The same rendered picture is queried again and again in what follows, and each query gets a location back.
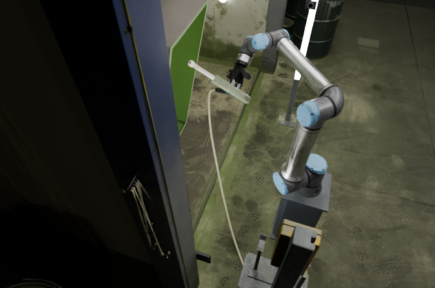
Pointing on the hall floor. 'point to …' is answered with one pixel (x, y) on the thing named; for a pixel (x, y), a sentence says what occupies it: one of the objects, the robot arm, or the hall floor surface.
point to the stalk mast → (295, 257)
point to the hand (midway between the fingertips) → (231, 92)
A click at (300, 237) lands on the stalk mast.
